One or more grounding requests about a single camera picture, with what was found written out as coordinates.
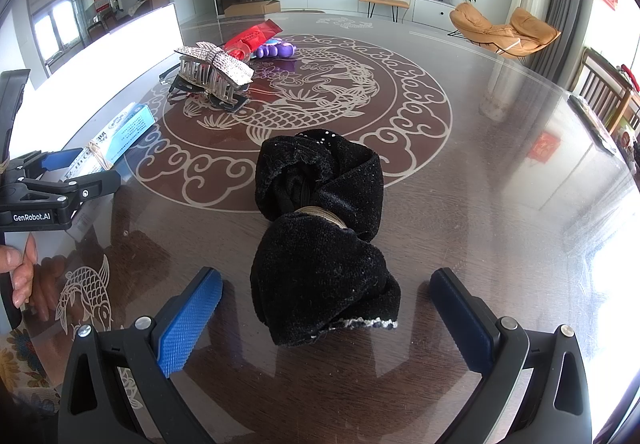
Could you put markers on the blue white ointment box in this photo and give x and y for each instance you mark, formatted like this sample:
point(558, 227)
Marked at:
point(125, 124)

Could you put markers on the purple toy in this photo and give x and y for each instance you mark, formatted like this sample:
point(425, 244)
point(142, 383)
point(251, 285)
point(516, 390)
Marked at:
point(277, 48)

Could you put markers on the cardboard box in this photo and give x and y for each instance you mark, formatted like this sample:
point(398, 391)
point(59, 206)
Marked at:
point(250, 8)

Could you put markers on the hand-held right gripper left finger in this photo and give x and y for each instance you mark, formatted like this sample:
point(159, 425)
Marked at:
point(192, 319)

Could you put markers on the person's left hand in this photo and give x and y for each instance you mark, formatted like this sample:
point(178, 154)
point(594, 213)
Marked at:
point(22, 274)

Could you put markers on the orange lounge chair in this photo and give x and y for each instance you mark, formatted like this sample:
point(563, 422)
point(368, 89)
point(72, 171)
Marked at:
point(500, 32)

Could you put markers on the tan rubber band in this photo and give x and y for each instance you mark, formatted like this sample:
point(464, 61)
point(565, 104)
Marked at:
point(97, 154)

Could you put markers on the brown patterned desktop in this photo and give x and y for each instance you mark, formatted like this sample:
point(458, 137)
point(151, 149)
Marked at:
point(475, 199)

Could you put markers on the clear rhinestone bow hair claw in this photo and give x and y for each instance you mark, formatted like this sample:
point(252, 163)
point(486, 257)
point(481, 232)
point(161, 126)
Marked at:
point(215, 59)

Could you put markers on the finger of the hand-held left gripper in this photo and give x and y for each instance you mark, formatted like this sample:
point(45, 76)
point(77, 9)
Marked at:
point(60, 160)
point(90, 189)

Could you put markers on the person's floral clothing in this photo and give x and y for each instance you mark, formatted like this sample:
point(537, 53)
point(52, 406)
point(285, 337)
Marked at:
point(25, 384)

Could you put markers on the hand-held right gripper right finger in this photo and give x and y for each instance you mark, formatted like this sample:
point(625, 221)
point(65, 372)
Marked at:
point(460, 319)

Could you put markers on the black velvet rhinestone scrunchie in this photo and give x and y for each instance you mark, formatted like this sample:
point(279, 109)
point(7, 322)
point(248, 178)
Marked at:
point(320, 284)

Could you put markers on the wooden bench with metal legs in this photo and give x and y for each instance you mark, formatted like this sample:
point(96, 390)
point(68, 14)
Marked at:
point(385, 0)

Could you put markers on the wooden dining chair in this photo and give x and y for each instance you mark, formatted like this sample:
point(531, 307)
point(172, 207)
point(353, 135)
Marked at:
point(597, 89)

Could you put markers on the red snack packet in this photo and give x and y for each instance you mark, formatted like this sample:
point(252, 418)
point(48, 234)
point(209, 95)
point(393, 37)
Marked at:
point(255, 32)

